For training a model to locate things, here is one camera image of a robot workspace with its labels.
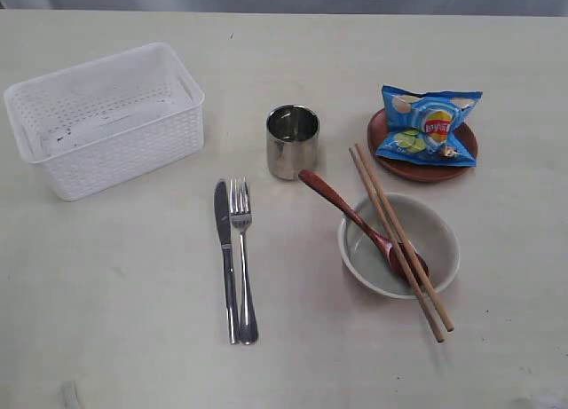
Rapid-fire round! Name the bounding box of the blue chips bag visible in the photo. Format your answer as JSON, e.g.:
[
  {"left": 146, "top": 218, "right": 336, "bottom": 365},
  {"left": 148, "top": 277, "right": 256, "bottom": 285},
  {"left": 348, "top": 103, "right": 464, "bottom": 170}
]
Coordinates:
[{"left": 375, "top": 85, "right": 483, "bottom": 167}]

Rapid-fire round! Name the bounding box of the silver table knife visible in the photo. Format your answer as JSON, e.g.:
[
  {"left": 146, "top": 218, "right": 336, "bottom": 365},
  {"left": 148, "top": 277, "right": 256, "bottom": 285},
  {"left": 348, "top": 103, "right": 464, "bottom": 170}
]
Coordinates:
[{"left": 214, "top": 179, "right": 240, "bottom": 344}]

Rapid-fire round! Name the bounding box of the wooden chopstick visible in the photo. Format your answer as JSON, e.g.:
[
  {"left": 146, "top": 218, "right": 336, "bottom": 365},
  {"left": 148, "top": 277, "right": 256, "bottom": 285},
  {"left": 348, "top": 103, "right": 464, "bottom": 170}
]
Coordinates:
[
  {"left": 349, "top": 148, "right": 445, "bottom": 342},
  {"left": 355, "top": 144, "right": 454, "bottom": 332}
]

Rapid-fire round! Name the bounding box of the red-brown wooden spoon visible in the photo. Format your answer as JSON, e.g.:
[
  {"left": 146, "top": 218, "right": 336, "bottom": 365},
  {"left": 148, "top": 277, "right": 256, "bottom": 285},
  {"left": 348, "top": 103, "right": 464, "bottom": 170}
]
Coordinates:
[{"left": 298, "top": 170, "right": 410, "bottom": 285}]

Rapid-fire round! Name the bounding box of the silver metal fork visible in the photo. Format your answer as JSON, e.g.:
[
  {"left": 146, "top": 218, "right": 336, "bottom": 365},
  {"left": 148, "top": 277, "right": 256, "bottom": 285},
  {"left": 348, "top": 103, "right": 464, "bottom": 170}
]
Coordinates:
[{"left": 229, "top": 177, "right": 258, "bottom": 345}]

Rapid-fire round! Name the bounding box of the white perforated plastic basket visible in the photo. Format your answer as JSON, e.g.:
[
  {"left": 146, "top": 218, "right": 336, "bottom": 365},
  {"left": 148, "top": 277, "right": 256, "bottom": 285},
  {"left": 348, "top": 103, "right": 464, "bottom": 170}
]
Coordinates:
[{"left": 4, "top": 43, "right": 204, "bottom": 201}]

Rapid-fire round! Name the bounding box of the brown wooden plate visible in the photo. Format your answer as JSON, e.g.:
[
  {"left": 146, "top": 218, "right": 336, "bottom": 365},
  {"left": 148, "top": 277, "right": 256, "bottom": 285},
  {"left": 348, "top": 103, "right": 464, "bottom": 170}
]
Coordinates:
[{"left": 367, "top": 109, "right": 471, "bottom": 183}]

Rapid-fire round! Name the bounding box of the pale green ceramic bowl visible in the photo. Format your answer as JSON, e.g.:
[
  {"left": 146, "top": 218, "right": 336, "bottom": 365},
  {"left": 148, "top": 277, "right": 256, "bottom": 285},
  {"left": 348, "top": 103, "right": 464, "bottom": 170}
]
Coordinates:
[{"left": 338, "top": 192, "right": 461, "bottom": 300}]

